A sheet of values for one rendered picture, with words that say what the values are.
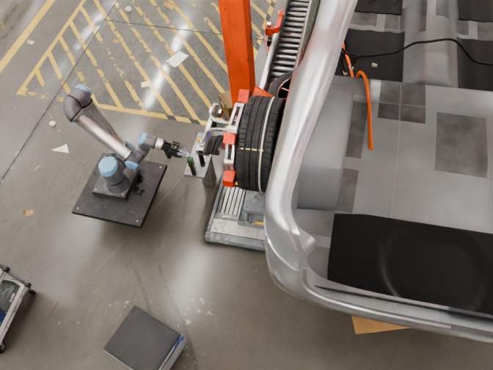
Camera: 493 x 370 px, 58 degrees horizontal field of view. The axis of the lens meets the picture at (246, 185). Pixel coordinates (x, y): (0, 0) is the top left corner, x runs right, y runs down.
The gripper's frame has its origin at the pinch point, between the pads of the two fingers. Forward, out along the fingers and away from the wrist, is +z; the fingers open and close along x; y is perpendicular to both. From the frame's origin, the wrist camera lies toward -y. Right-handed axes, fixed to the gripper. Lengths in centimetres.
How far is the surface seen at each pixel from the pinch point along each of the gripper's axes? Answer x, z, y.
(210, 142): -12.3, 7.7, 41.0
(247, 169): -28, 33, 48
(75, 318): -110, -41, -95
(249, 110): 4, 23, 65
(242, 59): 44, 12, 67
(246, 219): -22, 62, -27
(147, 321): -115, 5, -36
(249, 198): -6, 60, -23
